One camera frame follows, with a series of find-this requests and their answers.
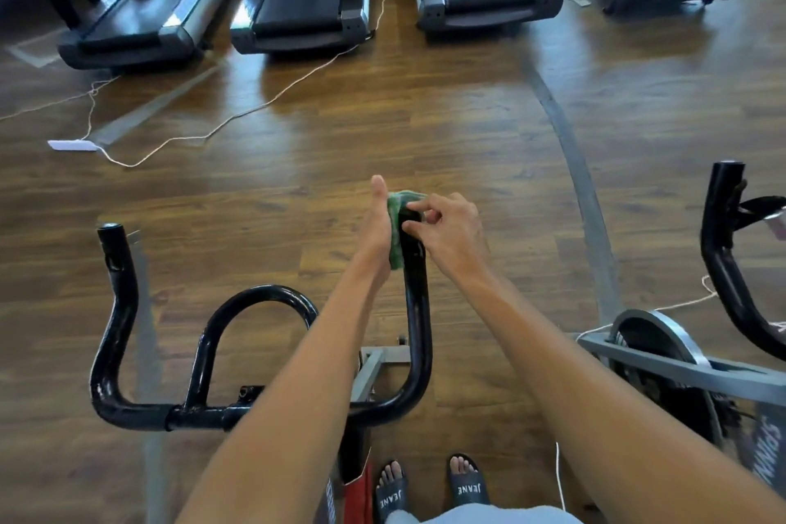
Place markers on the person's left hand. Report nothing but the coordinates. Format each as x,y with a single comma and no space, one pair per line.
375,241

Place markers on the person's right hand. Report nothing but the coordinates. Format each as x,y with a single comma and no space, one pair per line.
454,235

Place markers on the green checkered cleaning cloth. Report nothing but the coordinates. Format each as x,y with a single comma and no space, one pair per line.
397,229

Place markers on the red and grey spin bike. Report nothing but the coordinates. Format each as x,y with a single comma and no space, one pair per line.
117,333
719,247

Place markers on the person's right forearm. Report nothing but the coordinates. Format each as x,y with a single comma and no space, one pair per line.
614,407

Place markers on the person's left forearm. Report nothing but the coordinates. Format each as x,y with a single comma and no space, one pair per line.
283,419

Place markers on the black sandal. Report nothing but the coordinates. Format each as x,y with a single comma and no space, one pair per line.
467,481
391,491

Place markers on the white power strip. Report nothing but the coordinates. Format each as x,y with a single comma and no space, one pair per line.
71,145

